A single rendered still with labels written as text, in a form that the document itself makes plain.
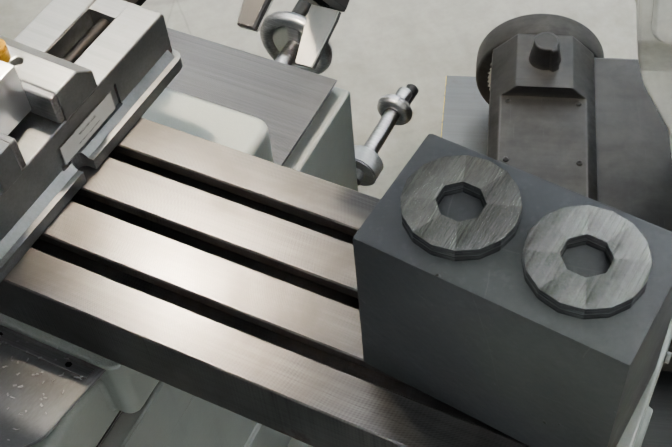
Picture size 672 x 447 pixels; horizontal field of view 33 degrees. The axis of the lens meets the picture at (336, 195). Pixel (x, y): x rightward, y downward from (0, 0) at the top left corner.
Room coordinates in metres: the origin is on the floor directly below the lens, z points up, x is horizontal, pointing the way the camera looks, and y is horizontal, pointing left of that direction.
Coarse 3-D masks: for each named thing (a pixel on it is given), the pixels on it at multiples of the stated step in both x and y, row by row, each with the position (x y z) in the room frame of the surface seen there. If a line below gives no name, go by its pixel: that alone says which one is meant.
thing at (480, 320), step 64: (448, 192) 0.52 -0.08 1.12; (512, 192) 0.51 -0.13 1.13; (384, 256) 0.47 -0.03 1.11; (448, 256) 0.46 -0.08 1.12; (512, 256) 0.46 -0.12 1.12; (576, 256) 0.45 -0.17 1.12; (640, 256) 0.44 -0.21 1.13; (384, 320) 0.48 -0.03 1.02; (448, 320) 0.44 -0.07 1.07; (512, 320) 0.41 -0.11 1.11; (576, 320) 0.40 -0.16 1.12; (640, 320) 0.40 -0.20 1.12; (448, 384) 0.44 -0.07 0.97; (512, 384) 0.41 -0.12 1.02; (576, 384) 0.38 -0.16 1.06; (640, 384) 0.41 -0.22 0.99
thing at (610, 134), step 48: (528, 48) 1.17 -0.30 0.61; (576, 48) 1.16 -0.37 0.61; (528, 96) 1.09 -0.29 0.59; (576, 96) 1.08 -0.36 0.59; (624, 96) 1.09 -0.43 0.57; (528, 144) 1.00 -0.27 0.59; (576, 144) 0.99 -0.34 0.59; (624, 144) 1.00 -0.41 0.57; (576, 192) 0.91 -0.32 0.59; (624, 192) 0.92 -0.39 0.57
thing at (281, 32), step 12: (300, 0) 1.24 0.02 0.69; (276, 12) 1.22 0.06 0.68; (288, 12) 1.21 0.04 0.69; (300, 12) 1.22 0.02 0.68; (264, 24) 1.22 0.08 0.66; (276, 24) 1.21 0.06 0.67; (288, 24) 1.20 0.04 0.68; (300, 24) 1.19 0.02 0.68; (264, 36) 1.22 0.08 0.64; (276, 36) 1.22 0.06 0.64; (288, 36) 1.21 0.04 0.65; (300, 36) 1.20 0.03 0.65; (276, 48) 1.22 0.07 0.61; (288, 48) 1.19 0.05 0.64; (276, 60) 1.17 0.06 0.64; (288, 60) 1.17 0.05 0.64; (324, 60) 1.17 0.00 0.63
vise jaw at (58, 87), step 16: (16, 48) 0.82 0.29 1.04; (32, 48) 0.83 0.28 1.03; (16, 64) 0.80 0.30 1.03; (32, 64) 0.79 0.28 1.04; (48, 64) 0.79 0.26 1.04; (64, 64) 0.79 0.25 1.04; (32, 80) 0.77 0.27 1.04; (48, 80) 0.77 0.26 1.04; (64, 80) 0.77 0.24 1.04; (80, 80) 0.78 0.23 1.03; (32, 96) 0.76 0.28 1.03; (48, 96) 0.75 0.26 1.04; (64, 96) 0.76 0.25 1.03; (80, 96) 0.77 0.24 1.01; (32, 112) 0.76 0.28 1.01; (48, 112) 0.75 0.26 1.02; (64, 112) 0.75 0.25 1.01
